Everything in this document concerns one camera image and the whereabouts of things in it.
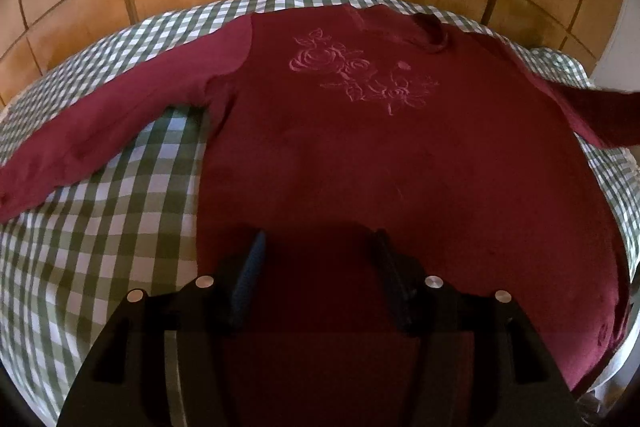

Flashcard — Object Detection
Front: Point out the green white checked bedsheet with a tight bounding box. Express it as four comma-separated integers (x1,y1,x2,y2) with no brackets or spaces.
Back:
0,0,640,427

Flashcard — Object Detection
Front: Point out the maroon embroidered sweater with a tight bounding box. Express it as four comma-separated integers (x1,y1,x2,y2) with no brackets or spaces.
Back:
0,3,640,427

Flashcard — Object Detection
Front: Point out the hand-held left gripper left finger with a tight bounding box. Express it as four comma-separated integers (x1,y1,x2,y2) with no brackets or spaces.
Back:
56,230,268,427

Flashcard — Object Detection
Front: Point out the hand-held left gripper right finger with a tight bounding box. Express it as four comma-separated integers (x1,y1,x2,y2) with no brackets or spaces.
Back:
372,228,584,427

